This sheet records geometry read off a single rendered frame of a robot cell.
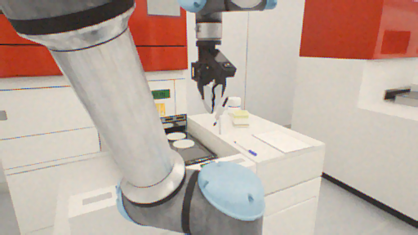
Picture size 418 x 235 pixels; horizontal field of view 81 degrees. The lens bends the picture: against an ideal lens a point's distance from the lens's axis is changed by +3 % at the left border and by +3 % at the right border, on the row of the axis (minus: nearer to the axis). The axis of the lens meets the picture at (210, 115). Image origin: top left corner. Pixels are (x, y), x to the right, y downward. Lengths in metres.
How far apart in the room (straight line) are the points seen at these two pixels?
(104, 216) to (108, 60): 0.49
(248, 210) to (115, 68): 0.28
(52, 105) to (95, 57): 0.96
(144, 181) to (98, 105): 0.15
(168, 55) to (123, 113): 0.92
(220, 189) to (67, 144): 0.97
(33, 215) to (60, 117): 0.47
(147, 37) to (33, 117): 0.58
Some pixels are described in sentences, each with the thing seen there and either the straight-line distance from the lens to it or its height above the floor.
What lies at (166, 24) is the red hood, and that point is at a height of 1.43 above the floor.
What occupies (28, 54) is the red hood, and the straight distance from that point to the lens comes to 1.16.
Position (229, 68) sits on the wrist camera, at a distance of 0.62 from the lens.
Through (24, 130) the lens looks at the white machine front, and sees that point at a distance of 1.26.
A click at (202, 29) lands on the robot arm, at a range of 0.68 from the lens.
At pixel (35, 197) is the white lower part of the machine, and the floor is 0.69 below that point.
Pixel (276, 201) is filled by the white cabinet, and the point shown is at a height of 0.78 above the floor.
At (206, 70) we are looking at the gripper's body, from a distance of 0.68.
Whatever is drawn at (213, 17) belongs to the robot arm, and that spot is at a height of 1.41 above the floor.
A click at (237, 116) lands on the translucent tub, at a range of 1.13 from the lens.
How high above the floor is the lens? 1.34
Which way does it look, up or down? 16 degrees down
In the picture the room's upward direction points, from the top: straight up
